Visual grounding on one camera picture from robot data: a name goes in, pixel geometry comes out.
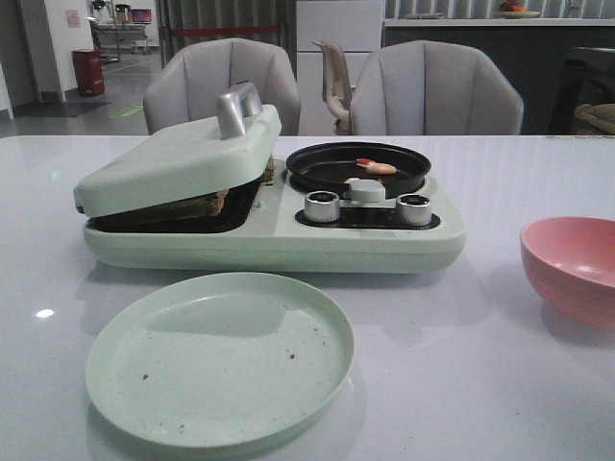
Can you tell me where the cooked shrimp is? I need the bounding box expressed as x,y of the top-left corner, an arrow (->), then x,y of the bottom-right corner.
356,158 -> 397,175

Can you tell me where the bread slice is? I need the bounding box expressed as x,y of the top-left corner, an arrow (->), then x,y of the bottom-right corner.
99,189 -> 230,226
259,156 -> 276,184

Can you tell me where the green breakfast maker lid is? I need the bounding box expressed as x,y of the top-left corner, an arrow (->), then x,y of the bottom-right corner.
73,104 -> 282,217

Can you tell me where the pink bowl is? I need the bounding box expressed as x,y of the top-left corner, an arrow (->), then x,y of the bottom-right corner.
520,216 -> 614,329

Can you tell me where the green breakfast maker base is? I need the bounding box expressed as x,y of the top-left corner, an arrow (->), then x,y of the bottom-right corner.
84,160 -> 465,274

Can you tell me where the left silver control knob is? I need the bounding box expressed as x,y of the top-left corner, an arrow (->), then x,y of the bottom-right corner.
304,190 -> 340,224

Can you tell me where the silver control knob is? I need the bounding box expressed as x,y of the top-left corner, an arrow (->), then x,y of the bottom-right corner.
304,190 -> 340,224
395,194 -> 432,227

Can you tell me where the black round frying pan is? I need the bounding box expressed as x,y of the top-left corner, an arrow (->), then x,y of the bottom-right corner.
286,141 -> 431,207

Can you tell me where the right silver control knob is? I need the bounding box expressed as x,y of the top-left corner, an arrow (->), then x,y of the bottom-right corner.
395,194 -> 432,227

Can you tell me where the beige plastic chair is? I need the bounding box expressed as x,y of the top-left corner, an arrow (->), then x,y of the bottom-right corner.
313,40 -> 353,135

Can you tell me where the green round plate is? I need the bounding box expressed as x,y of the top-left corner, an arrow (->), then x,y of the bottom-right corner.
86,273 -> 355,449

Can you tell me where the right grey upholstered chair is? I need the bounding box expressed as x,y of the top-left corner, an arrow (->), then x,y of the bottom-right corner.
350,40 -> 524,135

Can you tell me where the grey upholstered chair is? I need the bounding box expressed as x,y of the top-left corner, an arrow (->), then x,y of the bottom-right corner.
350,40 -> 524,135
143,38 -> 301,135

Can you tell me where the left grey upholstered chair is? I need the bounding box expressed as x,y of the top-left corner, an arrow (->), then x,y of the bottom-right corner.
143,38 -> 301,135

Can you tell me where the white cabinet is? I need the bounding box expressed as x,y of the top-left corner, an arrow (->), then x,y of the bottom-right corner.
296,1 -> 384,136

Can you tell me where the red trash bin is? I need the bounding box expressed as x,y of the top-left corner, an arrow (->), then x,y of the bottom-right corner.
71,49 -> 105,97

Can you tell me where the dark grey counter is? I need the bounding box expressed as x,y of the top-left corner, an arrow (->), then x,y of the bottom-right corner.
382,18 -> 615,135

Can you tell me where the fruit bowl on counter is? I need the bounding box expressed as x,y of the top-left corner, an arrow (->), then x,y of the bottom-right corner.
496,0 -> 541,19

